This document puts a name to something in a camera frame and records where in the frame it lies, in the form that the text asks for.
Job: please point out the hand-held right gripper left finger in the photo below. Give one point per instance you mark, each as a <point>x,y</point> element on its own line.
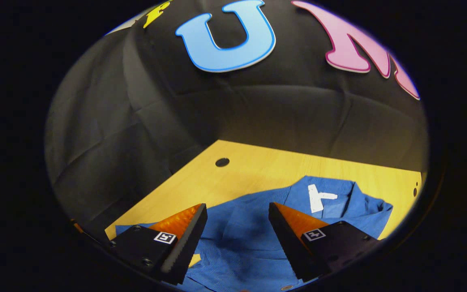
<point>185,249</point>

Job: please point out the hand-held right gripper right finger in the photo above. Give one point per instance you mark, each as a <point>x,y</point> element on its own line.
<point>288,243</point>

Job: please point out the blue button shirt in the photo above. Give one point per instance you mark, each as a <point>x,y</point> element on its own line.
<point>237,243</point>

